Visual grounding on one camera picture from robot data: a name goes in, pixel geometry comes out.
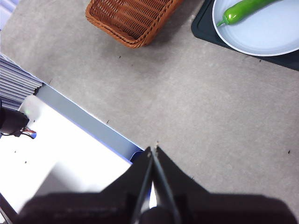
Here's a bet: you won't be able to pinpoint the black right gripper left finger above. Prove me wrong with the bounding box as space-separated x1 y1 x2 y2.
17 146 154 224

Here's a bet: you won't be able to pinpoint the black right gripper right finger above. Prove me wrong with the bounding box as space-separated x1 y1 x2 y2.
154 146 299 224

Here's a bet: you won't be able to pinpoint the blue plate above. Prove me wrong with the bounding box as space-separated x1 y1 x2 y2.
212 0 299 56

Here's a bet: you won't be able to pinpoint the green pepper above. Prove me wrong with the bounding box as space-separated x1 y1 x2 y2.
216 0 283 27

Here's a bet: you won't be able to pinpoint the black rounded device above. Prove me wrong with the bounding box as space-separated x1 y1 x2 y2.
0 108 30 137

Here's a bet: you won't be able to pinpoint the grey ribbed panel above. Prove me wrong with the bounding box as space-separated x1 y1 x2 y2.
0 55 44 110

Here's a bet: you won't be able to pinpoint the black rectangular tray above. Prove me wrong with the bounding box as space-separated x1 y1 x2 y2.
191 0 299 72

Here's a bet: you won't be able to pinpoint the brown woven wicker basket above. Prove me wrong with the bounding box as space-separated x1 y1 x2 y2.
85 0 185 49

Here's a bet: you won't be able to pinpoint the red and blue wires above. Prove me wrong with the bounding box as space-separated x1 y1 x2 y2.
21 127 37 140

